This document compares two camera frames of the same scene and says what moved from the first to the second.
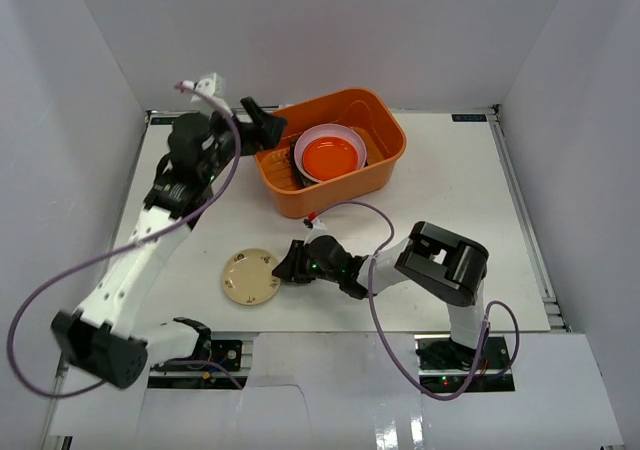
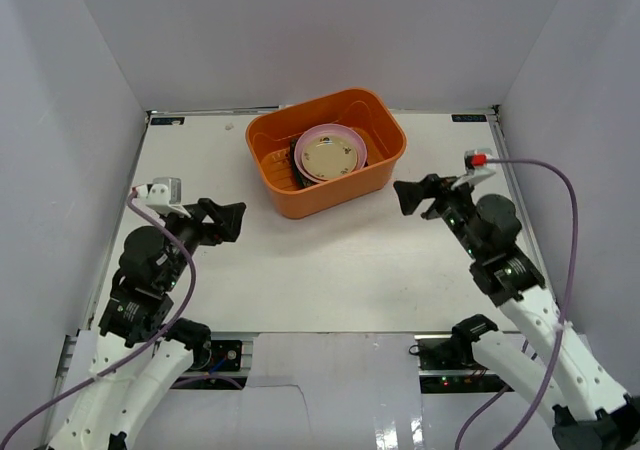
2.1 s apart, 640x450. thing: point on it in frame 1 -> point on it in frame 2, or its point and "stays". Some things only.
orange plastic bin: (363, 110) stays
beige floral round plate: (248, 278) -> (329, 158)
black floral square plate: (302, 183) stays
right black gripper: (291, 269) -> (431, 187)
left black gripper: (255, 130) -> (206, 221)
